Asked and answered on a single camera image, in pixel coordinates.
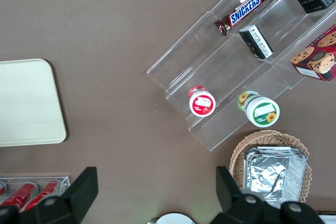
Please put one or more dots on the aluminium foil tray stack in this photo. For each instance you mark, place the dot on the aluminium foil tray stack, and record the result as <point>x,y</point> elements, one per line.
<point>270,176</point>

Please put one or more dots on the red cookie box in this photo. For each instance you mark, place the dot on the red cookie box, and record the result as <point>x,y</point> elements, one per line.
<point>320,56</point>

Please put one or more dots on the clear acrylic bottle rack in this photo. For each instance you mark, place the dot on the clear acrylic bottle rack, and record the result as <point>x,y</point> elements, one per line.
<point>65,182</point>

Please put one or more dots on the white plastic snack bin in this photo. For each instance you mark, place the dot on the white plastic snack bin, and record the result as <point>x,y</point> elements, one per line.
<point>329,220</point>

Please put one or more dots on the red lid yogurt cup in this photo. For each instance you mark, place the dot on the red lid yogurt cup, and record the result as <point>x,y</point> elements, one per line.
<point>202,104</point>

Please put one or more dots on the light tan wicker basket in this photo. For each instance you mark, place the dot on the light tan wicker basket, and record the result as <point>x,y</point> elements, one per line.
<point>262,137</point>

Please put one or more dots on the beige plastic serving tray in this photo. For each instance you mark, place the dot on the beige plastic serving tray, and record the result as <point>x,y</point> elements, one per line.
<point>26,103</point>

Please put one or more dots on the green lid yogurt cup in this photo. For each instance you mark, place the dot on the green lid yogurt cup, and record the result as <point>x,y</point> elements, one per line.
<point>263,111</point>

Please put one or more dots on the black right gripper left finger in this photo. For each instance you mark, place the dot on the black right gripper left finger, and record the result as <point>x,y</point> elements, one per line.
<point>65,208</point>

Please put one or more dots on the clear acrylic stepped display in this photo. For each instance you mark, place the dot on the clear acrylic stepped display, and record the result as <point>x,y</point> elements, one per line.
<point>183,58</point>

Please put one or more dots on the Snickers chocolate bar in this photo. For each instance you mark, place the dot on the Snickers chocolate bar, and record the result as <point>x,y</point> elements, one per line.
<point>244,10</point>

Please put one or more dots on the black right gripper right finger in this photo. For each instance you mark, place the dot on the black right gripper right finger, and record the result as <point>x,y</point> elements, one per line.
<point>244,211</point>

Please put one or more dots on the red cola bottle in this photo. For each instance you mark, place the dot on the red cola bottle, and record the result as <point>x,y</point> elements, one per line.
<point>2,188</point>
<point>44,195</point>
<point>22,195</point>

